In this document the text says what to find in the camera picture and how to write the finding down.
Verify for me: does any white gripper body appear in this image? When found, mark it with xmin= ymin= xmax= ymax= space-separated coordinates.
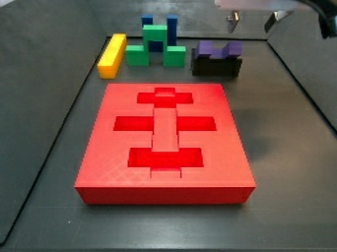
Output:
xmin=213 ymin=0 xmax=308 ymax=11

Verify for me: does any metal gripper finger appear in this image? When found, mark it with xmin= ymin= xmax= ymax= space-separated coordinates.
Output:
xmin=225 ymin=10 xmax=239 ymax=33
xmin=264 ymin=11 xmax=292 ymax=32

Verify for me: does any purple U-shaped block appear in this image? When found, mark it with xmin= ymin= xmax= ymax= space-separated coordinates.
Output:
xmin=193 ymin=40 xmax=242 ymax=59

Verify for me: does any black fixture holder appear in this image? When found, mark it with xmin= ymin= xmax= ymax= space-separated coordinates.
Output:
xmin=191 ymin=49 xmax=242 ymax=78

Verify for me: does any red puzzle board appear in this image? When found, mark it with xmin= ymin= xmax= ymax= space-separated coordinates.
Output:
xmin=74 ymin=83 xmax=255 ymax=205

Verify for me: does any blue U-shaped block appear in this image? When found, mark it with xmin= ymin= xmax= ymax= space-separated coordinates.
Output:
xmin=140 ymin=14 xmax=177 ymax=52

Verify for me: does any green stepped arch block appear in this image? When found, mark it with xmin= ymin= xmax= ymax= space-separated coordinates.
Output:
xmin=125 ymin=25 xmax=187 ymax=67

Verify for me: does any yellow long bar block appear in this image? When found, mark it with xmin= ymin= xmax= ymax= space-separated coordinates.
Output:
xmin=97 ymin=33 xmax=127 ymax=79

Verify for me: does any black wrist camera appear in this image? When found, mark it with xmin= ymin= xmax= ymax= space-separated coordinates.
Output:
xmin=296 ymin=0 xmax=337 ymax=39

